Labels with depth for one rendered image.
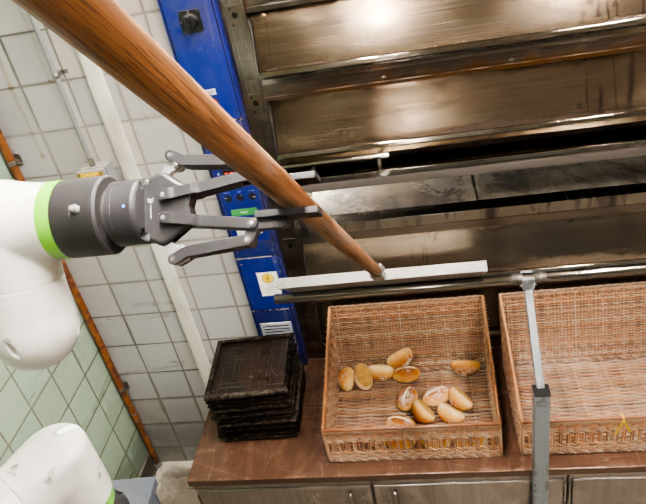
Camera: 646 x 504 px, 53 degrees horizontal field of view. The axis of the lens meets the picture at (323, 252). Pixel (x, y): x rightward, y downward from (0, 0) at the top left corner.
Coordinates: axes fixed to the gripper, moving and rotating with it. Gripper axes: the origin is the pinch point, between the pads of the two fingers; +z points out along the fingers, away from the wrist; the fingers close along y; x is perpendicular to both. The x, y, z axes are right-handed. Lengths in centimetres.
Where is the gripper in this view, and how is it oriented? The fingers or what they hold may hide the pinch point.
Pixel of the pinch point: (288, 196)
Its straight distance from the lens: 71.5
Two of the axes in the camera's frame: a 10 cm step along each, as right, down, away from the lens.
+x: -1.8, -1.2, -9.8
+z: 9.8, -0.9, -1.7
